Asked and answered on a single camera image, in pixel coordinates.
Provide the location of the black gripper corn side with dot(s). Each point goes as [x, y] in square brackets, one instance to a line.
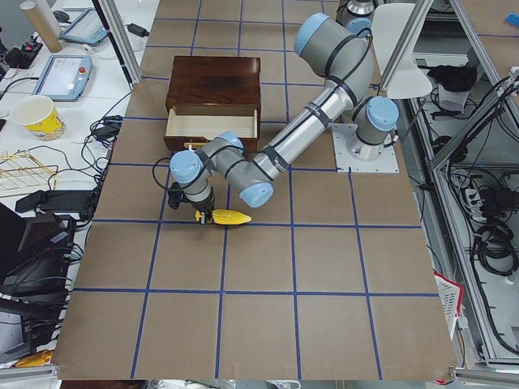
[207, 206]

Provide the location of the yellow corn cob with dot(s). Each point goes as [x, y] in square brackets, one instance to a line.
[229, 217]

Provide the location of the light wooden drawer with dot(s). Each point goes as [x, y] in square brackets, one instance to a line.
[196, 125]

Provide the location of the grey robot arm with corn side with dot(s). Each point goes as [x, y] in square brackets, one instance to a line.
[344, 59]

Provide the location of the grey robot arm idle side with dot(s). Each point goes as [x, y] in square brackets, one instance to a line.
[356, 15]

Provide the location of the dark wooden cabinet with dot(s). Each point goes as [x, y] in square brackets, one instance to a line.
[212, 85]

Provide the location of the yellow paper cup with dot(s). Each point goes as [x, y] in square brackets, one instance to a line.
[38, 114]

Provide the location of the blue teach pendant near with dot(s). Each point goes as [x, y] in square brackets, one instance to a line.
[64, 78]

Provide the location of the blue teach pendant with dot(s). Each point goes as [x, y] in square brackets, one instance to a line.
[64, 78]
[87, 29]

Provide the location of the blue teach pendant far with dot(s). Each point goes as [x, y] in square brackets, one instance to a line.
[87, 29]

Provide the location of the red white basket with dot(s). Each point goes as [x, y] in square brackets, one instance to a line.
[451, 296]

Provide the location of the cardboard tube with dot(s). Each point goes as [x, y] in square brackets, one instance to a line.
[42, 19]

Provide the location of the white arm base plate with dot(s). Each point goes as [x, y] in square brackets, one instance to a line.
[354, 156]

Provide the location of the gold wire rack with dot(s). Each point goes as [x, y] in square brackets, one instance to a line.
[22, 171]

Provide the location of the aluminium frame post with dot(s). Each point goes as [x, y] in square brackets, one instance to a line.
[112, 23]

